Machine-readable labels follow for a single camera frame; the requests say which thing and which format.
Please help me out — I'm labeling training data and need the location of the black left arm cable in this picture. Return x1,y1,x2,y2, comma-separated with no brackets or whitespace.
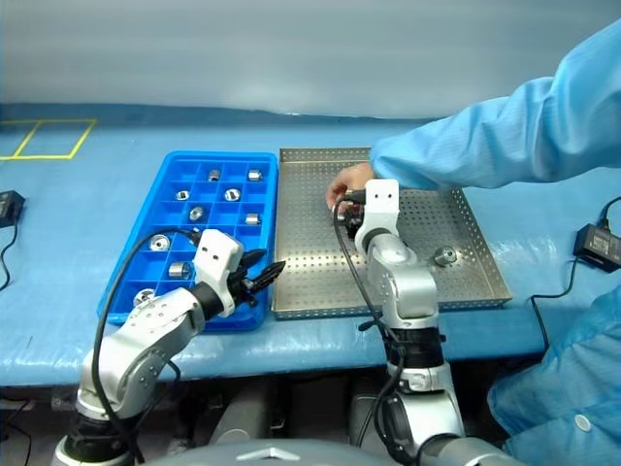
91,226,205,465

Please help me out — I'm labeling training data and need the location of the black adapter input cable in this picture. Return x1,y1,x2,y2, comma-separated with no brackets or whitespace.
600,196,621,229

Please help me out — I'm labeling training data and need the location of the plain black power adapter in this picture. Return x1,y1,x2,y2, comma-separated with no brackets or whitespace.
0,190,26,227

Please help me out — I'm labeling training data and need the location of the perforated metal tray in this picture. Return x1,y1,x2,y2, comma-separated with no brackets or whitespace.
270,147,514,321

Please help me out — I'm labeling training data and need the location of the black power adapter with label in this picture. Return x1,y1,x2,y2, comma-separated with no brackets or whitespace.
572,222,621,273

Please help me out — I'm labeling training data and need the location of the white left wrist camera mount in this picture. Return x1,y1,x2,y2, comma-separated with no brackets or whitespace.
192,229,244,319

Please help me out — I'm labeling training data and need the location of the person's blue coat sleeve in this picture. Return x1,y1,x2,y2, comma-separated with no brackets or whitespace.
371,18,621,191

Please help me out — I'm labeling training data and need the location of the person's bare hand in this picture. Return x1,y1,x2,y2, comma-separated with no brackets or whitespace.
325,162,377,211

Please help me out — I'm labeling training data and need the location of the black adapter output cable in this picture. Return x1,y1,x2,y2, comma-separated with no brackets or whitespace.
529,256,581,350

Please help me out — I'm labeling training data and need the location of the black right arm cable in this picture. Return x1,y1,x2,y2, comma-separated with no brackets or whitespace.
332,189,423,465

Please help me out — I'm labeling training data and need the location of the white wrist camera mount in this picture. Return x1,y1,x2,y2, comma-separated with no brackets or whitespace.
192,229,244,319
355,179,401,253

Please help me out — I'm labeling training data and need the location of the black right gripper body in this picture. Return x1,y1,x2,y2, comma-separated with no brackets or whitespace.
338,204,365,238

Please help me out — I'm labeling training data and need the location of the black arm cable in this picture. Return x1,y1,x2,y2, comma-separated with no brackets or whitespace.
332,189,423,465
91,226,205,465

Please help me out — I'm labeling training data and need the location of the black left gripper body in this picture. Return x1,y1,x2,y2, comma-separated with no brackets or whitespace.
228,266,259,308

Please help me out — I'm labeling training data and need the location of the person's blue coat torso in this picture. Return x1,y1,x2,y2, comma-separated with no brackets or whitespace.
487,285,621,466

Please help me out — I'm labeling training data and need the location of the grey dome with emblem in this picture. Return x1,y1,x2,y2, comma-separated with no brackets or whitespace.
193,439,389,466

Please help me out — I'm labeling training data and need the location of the blue compartment tray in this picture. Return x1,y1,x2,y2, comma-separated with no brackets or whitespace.
96,150,280,334

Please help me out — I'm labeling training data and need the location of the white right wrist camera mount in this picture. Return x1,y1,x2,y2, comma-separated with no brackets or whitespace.
355,179,401,253

